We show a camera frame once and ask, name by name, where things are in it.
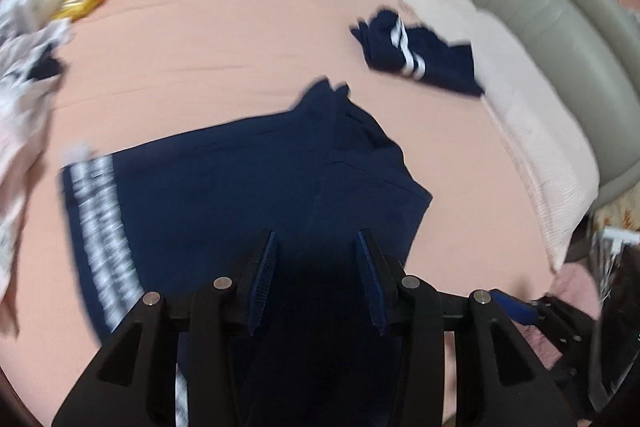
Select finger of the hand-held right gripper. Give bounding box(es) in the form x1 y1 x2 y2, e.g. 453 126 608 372
489 288 556 328

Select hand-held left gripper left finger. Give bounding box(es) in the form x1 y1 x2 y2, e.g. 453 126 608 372
52 229 279 427

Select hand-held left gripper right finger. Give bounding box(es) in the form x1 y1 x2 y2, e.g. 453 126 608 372
356 229 578 427

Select large navy striped shorts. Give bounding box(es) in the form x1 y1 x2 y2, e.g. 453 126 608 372
60 77 433 427

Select small navy striped garment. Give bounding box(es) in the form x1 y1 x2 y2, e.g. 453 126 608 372
350 9 486 98

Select cream waffle pillow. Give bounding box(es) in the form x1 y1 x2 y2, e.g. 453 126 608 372
400 0 601 273

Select grey-green padded headboard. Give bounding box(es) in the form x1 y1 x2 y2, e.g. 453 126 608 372
362 0 640 218

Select pink printed pajama garment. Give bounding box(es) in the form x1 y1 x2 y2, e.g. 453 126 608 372
0 67 57 339

